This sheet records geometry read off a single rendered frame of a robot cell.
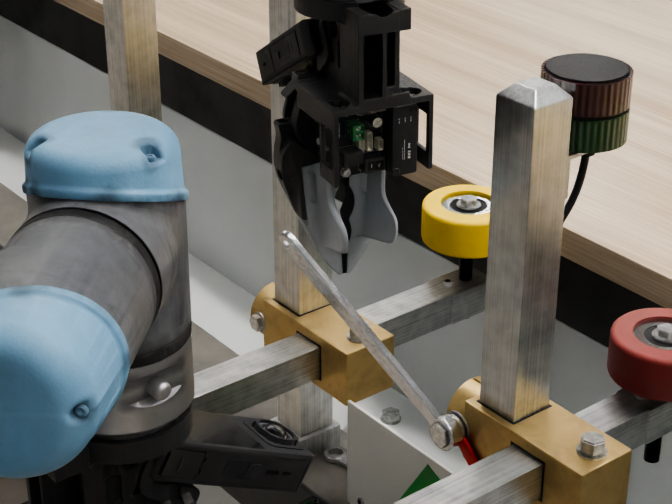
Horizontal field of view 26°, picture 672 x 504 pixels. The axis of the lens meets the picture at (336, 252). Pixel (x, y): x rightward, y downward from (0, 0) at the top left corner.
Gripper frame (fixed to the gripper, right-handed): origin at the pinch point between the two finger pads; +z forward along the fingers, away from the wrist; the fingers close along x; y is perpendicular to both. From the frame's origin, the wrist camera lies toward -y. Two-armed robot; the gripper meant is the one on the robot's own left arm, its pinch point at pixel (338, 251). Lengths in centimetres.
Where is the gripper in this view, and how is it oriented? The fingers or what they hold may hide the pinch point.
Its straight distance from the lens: 103.3
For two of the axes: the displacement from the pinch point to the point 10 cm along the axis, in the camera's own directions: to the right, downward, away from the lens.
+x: 9.1, -2.0, 3.7
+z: 0.1, 8.9, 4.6
